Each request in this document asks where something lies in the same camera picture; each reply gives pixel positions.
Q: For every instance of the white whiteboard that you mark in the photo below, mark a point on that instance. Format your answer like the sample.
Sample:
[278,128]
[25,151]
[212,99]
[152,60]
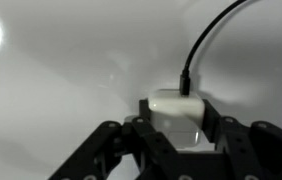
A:
[47,100]

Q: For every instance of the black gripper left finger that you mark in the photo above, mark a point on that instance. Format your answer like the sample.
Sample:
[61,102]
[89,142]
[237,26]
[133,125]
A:
[121,156]

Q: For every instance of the white charger adapter block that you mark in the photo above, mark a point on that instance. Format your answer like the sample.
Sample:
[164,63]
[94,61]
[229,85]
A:
[176,106]

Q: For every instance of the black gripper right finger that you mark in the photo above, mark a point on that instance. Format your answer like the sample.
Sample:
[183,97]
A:
[257,153]

